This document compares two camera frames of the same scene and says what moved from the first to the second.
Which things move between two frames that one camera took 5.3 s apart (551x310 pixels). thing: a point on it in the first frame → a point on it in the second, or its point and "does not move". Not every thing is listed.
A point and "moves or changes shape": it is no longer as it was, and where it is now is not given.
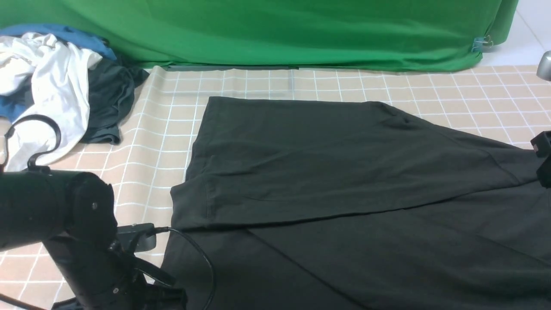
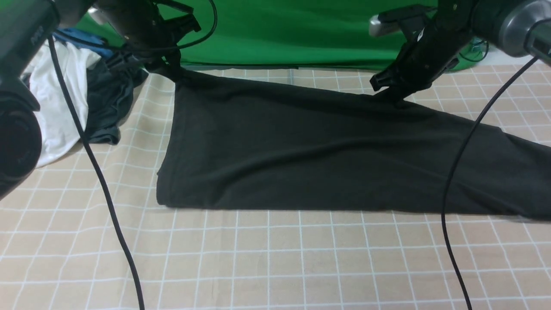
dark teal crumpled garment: (111, 88) does not move
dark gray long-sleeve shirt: (312, 204) moves or changes shape
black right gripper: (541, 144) → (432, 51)
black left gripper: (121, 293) → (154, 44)
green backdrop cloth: (402, 35) does not move
